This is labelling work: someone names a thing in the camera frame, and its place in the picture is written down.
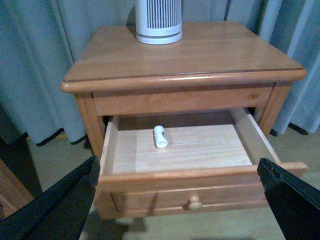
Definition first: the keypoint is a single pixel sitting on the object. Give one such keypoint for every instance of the white medicine bottle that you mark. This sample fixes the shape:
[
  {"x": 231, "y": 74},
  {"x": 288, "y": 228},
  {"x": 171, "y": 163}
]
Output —
[{"x": 160, "y": 137}]

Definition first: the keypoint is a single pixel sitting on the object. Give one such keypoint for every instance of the white cylindrical air purifier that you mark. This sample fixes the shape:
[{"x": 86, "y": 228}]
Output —
[{"x": 158, "y": 22}]

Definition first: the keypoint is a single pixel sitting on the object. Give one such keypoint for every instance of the wooden drawer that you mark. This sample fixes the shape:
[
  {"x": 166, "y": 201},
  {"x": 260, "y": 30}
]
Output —
[{"x": 210, "y": 164}]

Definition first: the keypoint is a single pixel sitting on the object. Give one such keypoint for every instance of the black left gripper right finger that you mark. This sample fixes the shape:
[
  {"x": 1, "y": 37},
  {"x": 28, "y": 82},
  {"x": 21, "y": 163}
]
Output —
[{"x": 294, "y": 203}]

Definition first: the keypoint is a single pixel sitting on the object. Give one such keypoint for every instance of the wooden nightstand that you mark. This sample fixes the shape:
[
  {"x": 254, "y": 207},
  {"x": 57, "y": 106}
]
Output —
[{"x": 216, "y": 65}]

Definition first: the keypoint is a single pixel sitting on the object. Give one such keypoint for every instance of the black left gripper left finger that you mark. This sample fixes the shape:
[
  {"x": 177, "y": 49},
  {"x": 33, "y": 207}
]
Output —
[{"x": 60, "y": 212}]

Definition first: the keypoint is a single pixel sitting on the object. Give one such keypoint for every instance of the wooden bed frame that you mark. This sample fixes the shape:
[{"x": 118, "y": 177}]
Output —
[{"x": 13, "y": 194}]

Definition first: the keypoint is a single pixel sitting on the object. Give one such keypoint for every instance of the grey curtain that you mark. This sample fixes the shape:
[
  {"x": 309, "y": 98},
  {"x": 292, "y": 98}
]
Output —
[{"x": 41, "y": 39}]

